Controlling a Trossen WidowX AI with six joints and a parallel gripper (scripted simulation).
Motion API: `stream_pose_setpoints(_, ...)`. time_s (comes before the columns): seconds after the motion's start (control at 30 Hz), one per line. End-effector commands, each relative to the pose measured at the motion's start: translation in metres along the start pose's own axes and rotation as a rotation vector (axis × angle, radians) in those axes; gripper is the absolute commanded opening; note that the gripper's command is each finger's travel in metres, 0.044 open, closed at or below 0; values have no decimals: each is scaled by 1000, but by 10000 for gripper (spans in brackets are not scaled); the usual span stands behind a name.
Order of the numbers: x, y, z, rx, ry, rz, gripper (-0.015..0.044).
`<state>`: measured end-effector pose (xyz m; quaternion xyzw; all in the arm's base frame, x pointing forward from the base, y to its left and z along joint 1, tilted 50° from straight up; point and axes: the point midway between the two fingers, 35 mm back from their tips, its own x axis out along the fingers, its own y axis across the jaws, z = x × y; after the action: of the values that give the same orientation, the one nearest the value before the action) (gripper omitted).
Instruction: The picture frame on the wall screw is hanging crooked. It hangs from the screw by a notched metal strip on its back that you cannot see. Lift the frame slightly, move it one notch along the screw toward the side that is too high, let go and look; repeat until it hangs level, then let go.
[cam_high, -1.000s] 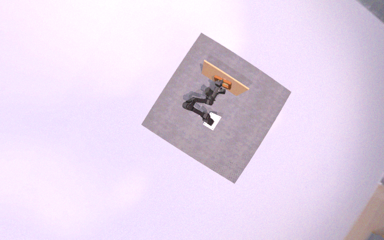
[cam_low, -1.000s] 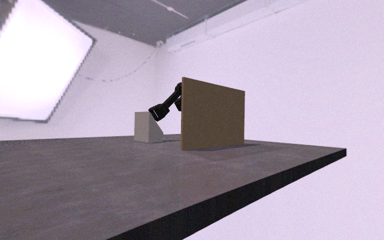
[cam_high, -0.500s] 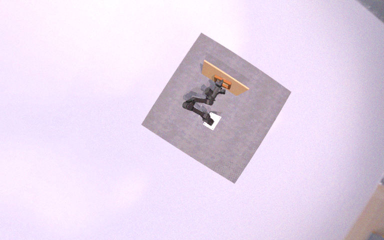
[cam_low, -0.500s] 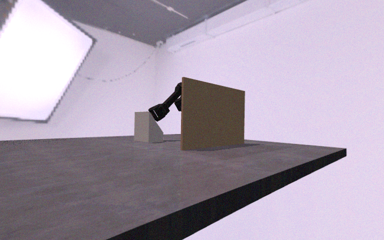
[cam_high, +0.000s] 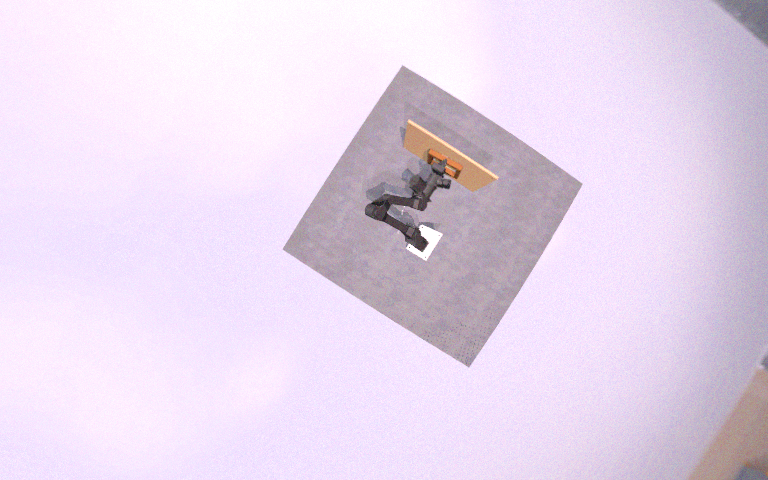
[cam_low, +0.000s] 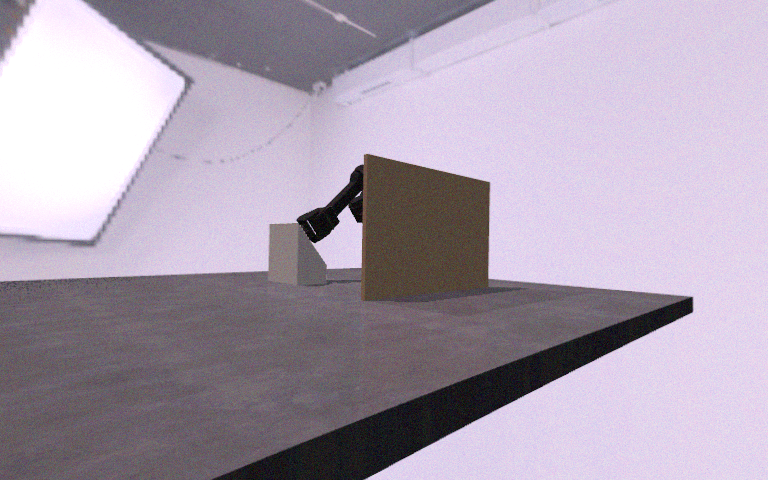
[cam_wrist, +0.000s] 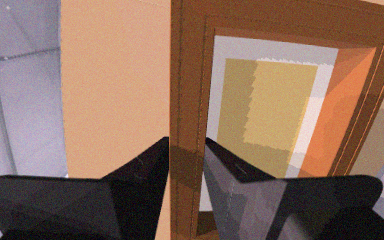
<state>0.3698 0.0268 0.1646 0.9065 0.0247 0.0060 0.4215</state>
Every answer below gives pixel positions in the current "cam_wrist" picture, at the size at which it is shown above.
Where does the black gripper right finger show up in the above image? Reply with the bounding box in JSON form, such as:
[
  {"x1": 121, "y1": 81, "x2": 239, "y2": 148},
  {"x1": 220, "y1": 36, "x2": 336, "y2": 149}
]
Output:
[{"x1": 203, "y1": 137, "x2": 383, "y2": 240}]

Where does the brown picture frame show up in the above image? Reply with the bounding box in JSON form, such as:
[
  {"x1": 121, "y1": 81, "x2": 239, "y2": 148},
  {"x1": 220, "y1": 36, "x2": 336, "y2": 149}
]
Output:
[{"x1": 169, "y1": 0, "x2": 384, "y2": 240}]

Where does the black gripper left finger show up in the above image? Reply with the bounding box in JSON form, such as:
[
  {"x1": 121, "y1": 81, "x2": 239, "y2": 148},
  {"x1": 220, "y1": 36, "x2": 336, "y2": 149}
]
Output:
[{"x1": 0, "y1": 136, "x2": 169, "y2": 240}]

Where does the brown flat board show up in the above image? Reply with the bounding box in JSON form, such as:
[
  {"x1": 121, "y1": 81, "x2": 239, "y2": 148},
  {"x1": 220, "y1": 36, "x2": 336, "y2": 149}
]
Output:
[{"x1": 60, "y1": 0, "x2": 384, "y2": 179}]

